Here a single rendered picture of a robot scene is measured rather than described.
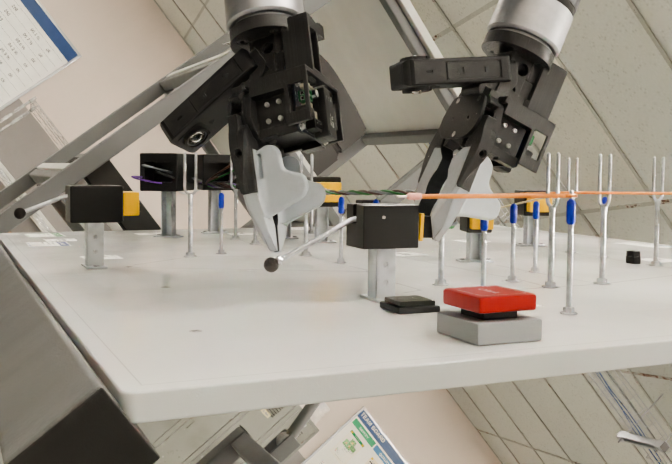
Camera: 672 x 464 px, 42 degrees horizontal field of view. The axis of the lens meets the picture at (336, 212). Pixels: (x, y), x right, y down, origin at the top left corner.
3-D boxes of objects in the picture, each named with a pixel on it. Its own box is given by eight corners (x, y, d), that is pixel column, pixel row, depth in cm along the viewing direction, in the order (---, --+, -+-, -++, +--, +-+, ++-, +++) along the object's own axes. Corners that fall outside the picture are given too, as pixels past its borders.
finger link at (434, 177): (455, 256, 87) (497, 173, 86) (407, 232, 85) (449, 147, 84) (442, 249, 90) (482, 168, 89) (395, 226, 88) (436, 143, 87)
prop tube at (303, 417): (277, 447, 161) (371, 311, 167) (272, 443, 163) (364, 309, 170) (290, 456, 162) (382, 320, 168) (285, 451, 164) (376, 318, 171)
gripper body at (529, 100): (535, 180, 83) (581, 66, 84) (464, 141, 80) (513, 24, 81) (493, 178, 90) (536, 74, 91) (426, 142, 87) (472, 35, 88)
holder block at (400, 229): (345, 245, 83) (346, 203, 82) (399, 244, 85) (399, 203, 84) (363, 249, 79) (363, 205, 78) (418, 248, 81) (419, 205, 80)
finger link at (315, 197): (323, 241, 76) (311, 141, 78) (263, 254, 78) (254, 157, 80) (337, 246, 78) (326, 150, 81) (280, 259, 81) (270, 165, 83)
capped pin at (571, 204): (556, 313, 75) (559, 189, 74) (565, 311, 76) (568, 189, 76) (571, 316, 74) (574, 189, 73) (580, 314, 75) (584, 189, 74)
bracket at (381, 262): (359, 296, 84) (360, 244, 83) (382, 295, 84) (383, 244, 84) (379, 303, 79) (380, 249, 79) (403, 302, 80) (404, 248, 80)
